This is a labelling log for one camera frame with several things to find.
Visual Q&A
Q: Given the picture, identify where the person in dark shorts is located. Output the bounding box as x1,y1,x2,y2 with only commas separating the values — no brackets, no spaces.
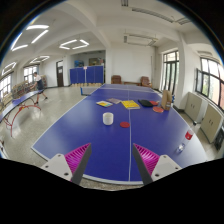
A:
32,72,48,104

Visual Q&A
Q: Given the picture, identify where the yellow book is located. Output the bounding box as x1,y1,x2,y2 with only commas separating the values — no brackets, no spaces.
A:
122,100,140,110

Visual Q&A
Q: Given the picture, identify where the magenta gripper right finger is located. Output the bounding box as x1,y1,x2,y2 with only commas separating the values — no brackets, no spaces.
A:
132,143,160,185

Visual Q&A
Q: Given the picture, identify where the blue partition screen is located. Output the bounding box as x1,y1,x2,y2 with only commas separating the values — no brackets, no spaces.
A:
70,65,104,84

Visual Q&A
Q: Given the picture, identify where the white plastic cup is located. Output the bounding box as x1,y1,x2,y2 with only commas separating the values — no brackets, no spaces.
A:
103,112,114,125

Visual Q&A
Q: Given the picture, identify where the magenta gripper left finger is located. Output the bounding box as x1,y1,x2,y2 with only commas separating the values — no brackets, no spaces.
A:
65,143,92,185

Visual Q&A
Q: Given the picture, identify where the brown wooden door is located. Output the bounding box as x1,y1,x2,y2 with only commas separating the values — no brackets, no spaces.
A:
56,60,64,87

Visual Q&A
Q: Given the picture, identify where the brown armchair left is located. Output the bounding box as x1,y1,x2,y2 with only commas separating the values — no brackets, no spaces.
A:
111,75,122,84

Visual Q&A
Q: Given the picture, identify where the clear water bottle red label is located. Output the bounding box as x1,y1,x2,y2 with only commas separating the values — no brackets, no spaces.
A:
176,129,194,153

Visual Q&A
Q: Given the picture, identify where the colourful picture book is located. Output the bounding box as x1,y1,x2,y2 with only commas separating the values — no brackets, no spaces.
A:
96,101,113,107

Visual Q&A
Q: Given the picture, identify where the beige radiator cabinet far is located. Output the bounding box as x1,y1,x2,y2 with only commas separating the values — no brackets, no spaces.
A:
185,93,202,122

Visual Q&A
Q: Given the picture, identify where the red table tennis paddle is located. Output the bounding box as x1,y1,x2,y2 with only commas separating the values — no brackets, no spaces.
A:
153,106,164,113

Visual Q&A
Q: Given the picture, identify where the black table tennis paddle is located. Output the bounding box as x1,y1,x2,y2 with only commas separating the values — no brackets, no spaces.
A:
138,100,153,107

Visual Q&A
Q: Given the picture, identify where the brown cardboard box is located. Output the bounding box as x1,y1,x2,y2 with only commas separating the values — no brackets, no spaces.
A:
161,90,172,110

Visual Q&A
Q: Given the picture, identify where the beige radiator cabinet near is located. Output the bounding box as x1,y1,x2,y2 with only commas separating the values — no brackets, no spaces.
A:
201,105,224,143

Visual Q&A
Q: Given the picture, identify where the brown armchair right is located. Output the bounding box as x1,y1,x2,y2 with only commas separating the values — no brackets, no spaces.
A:
140,76,152,88

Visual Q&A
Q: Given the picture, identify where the beige radiator cabinet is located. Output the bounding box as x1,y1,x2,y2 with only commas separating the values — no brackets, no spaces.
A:
185,93,202,122
201,105,224,143

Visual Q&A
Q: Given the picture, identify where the red paddle behind black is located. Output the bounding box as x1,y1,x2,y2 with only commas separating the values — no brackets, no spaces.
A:
149,101,158,106

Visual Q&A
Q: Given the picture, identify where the grey booklet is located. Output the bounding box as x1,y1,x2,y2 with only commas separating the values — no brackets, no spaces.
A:
107,98,121,104

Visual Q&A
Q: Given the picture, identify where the brown armchair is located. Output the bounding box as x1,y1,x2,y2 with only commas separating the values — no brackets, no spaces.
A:
111,75,122,84
140,76,152,88

